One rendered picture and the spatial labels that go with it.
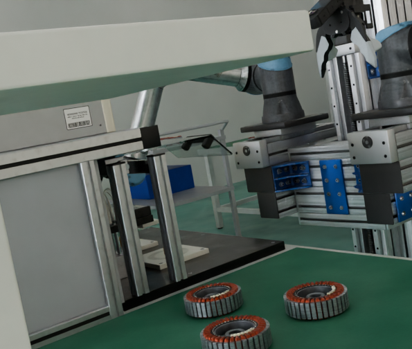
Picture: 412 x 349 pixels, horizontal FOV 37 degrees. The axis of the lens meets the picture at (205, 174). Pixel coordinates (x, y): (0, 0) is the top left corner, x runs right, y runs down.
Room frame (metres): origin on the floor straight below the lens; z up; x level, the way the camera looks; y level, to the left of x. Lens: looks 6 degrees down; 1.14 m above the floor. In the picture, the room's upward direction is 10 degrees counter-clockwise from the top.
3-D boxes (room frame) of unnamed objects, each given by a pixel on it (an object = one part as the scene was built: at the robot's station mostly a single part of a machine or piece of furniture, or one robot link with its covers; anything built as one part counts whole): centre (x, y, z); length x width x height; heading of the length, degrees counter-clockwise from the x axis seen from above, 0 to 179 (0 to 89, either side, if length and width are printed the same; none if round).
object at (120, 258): (1.48, 0.25, 0.80); 0.07 x 0.05 x 0.06; 36
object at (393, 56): (1.80, -0.61, 1.20); 0.13 x 0.12 x 0.14; 45
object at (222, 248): (1.65, 0.21, 0.76); 0.64 x 0.47 x 0.02; 36
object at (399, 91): (1.80, -0.61, 1.09); 0.15 x 0.15 x 0.10
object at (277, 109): (2.20, -0.30, 1.09); 0.15 x 0.15 x 0.10
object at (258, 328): (0.95, 0.00, 0.77); 0.11 x 0.11 x 0.04
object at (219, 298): (1.17, 0.03, 0.77); 0.11 x 0.11 x 0.04
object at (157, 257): (1.56, 0.13, 0.78); 0.15 x 0.15 x 0.01; 36
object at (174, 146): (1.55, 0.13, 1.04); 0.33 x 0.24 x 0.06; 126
